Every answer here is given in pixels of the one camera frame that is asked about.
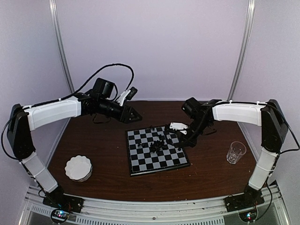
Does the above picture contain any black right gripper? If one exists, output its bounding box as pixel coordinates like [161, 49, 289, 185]
[179, 118, 211, 148]

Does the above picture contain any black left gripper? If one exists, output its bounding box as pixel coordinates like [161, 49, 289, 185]
[98, 98, 143, 124]

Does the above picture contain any black and grey chessboard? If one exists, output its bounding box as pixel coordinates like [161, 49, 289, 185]
[125, 126, 190, 176]

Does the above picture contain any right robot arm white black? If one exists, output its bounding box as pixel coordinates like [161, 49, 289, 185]
[166, 97, 288, 207]

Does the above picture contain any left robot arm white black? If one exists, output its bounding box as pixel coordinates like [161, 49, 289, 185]
[7, 78, 142, 208]

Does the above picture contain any pile of black chess pieces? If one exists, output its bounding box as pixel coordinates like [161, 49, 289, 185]
[134, 126, 176, 155]

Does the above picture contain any right round control board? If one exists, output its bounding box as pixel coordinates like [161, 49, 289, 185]
[239, 209, 258, 223]

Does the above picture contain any round control board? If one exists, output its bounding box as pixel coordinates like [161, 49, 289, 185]
[50, 209, 70, 224]
[239, 209, 258, 223]

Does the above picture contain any left round control board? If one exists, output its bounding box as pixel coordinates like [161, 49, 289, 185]
[50, 209, 70, 224]

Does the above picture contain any clear drinking glass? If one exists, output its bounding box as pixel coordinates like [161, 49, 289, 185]
[226, 141, 247, 165]

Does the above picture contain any white scalloped bowl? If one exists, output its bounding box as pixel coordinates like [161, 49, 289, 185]
[65, 155, 93, 182]

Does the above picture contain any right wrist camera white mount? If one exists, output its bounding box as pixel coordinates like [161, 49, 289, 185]
[165, 122, 188, 135]

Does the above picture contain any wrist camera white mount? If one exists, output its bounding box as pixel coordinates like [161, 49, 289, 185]
[116, 87, 138, 106]
[165, 122, 188, 135]

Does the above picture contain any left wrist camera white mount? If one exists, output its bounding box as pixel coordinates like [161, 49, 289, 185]
[116, 87, 138, 106]

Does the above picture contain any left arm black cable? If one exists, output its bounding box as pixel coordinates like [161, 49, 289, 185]
[0, 62, 135, 160]

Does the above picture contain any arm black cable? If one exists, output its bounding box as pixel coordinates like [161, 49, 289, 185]
[0, 62, 135, 160]
[267, 110, 300, 211]

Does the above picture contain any aluminium front rail frame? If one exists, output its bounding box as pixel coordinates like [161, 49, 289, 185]
[17, 184, 292, 225]

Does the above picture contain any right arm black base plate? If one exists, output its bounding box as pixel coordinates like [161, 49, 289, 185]
[224, 194, 265, 212]

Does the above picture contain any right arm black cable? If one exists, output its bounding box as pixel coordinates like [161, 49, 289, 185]
[267, 110, 300, 211]

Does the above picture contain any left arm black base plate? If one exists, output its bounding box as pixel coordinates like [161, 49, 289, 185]
[43, 195, 84, 213]

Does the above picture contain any left aluminium corner post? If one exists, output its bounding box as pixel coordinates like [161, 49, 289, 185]
[49, 0, 75, 93]

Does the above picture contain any aluminium corner post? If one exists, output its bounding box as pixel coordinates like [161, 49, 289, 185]
[49, 0, 75, 93]
[227, 0, 255, 100]

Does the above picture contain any right aluminium corner post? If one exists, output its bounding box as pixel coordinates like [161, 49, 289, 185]
[227, 0, 255, 100]

